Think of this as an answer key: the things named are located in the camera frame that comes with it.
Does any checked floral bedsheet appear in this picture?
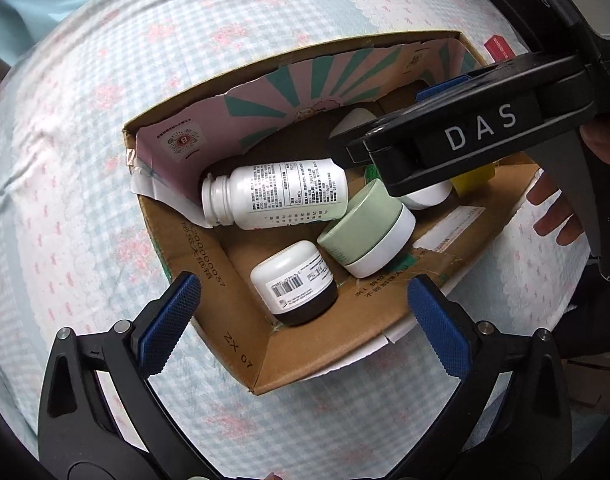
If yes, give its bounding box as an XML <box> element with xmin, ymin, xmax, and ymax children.
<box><xmin>0</xmin><ymin>0</ymin><xmax>593</xmax><ymax>480</ymax></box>

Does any printed cardboard box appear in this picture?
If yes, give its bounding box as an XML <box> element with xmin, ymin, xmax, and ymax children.
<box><xmin>121</xmin><ymin>30</ymin><xmax>558</xmax><ymax>396</ymax></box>

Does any small black white-capped jar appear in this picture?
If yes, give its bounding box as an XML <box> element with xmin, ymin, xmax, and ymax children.
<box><xmin>250</xmin><ymin>240</ymin><xmax>339</xmax><ymax>327</ymax></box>

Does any red small box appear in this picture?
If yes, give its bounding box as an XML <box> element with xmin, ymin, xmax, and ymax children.
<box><xmin>484</xmin><ymin>34</ymin><xmax>514</xmax><ymax>64</ymax></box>

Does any yellow small container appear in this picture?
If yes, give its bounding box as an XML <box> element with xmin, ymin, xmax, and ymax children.
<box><xmin>451</xmin><ymin>161</ymin><xmax>496</xmax><ymax>197</ymax></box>

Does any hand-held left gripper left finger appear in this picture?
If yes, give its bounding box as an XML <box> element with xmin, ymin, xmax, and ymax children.
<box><xmin>38</xmin><ymin>271</ymin><xmax>221</xmax><ymax>480</ymax></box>

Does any small white round jar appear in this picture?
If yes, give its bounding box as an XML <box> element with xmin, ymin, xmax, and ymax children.
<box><xmin>399</xmin><ymin>180</ymin><xmax>454</xmax><ymax>211</ymax></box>

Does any white jar with green lid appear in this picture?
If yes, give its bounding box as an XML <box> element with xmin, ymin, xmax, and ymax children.
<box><xmin>317</xmin><ymin>180</ymin><xmax>417</xmax><ymax>279</ymax></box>

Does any white pill bottle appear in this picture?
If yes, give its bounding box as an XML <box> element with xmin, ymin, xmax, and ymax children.
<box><xmin>201</xmin><ymin>158</ymin><xmax>349</xmax><ymax>231</ymax></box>

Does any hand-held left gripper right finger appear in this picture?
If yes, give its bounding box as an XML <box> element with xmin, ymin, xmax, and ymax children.
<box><xmin>385</xmin><ymin>274</ymin><xmax>573</xmax><ymax>480</ymax></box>

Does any light blue hanging sheet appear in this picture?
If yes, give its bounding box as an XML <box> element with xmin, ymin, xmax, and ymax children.
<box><xmin>0</xmin><ymin>0</ymin><xmax>163</xmax><ymax>68</ymax></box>

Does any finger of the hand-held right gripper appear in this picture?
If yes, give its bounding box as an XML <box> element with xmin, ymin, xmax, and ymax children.
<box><xmin>327</xmin><ymin>84</ymin><xmax>536</xmax><ymax>172</ymax></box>
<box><xmin>416</xmin><ymin>54</ymin><xmax>594</xmax><ymax>106</ymax></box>

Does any person's right hand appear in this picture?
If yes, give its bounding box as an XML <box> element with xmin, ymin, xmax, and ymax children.
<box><xmin>527</xmin><ymin>112</ymin><xmax>610</xmax><ymax>241</ymax></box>

